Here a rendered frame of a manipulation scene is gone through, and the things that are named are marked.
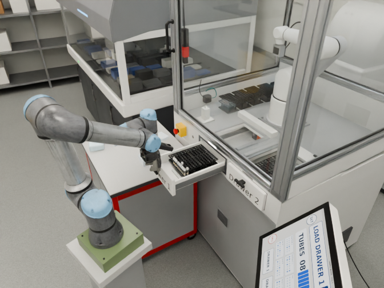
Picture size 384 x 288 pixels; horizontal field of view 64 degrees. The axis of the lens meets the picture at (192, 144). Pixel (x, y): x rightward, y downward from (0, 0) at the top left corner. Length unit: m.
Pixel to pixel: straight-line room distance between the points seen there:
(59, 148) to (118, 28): 1.10
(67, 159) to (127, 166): 0.70
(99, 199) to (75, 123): 0.37
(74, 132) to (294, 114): 0.78
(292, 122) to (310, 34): 0.32
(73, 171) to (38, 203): 1.74
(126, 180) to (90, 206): 0.56
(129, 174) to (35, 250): 1.10
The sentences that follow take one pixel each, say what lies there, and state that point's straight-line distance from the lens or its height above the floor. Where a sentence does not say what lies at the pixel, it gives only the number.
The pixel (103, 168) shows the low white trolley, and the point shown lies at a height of 0.76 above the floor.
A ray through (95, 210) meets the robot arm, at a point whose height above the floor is 1.04.
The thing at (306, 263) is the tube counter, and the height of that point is 1.12.
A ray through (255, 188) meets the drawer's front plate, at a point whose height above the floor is 0.92.
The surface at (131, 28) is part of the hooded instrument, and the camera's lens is 2.18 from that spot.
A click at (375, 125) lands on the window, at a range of 1.77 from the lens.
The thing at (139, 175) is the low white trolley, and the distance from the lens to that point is 1.85.
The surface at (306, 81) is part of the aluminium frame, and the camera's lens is 1.14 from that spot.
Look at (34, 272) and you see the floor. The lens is 2.56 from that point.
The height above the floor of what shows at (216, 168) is 0.87.
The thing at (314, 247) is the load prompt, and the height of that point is 1.15.
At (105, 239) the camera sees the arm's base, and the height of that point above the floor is 0.87.
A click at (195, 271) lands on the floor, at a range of 2.31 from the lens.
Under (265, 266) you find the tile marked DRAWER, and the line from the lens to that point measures 1.16.
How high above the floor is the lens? 1.93
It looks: 34 degrees down
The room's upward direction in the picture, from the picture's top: straight up
